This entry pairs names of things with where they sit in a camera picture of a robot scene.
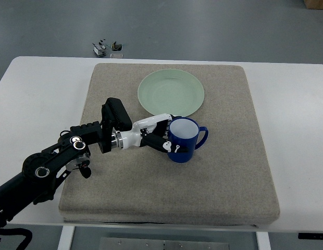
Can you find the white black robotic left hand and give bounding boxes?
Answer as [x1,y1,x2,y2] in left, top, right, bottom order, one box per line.
[112,114,189,153]

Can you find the blue mug white inside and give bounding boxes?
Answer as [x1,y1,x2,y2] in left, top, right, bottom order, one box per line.
[168,117,209,163]

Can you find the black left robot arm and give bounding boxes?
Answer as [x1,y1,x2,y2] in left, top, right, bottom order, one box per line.
[0,97,132,249]

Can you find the light green plate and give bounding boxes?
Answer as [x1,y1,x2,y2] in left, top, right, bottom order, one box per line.
[138,69,205,117]

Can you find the clear plastic piece on floor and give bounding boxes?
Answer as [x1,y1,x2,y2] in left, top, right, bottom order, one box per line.
[110,53,123,59]

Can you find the beige fabric cushion mat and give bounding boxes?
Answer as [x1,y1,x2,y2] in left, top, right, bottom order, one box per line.
[59,64,280,226]

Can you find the small electronic parts on floor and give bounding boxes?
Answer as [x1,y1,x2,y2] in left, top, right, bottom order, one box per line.
[93,39,122,57]

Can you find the black table control panel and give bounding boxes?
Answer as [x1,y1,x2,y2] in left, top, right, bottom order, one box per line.
[298,233,323,240]

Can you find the cardboard box corner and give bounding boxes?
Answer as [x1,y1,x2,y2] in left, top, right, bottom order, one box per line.
[304,0,323,10]

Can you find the metal base plate under table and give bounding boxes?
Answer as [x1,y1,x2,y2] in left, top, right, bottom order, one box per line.
[99,237,230,250]

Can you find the white table leg frame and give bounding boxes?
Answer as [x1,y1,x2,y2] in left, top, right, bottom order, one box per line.
[57,226,271,250]

